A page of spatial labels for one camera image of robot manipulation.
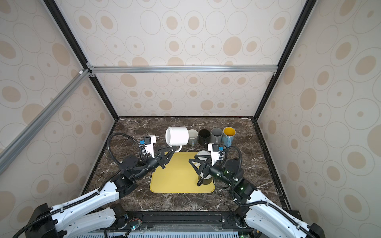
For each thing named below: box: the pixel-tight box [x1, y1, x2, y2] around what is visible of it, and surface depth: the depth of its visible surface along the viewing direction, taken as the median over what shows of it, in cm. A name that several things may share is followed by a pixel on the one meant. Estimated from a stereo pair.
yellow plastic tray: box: [149, 151, 215, 193], surface depth 86 cm
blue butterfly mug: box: [221, 126, 236, 147], surface depth 99 cm
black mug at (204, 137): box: [198, 128, 211, 146], surface depth 101 cm
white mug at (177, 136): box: [165, 126, 190, 153], surface depth 65 cm
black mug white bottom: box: [196, 172, 213, 187], surface depth 83 cm
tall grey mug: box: [210, 127, 223, 145], surface depth 99 cm
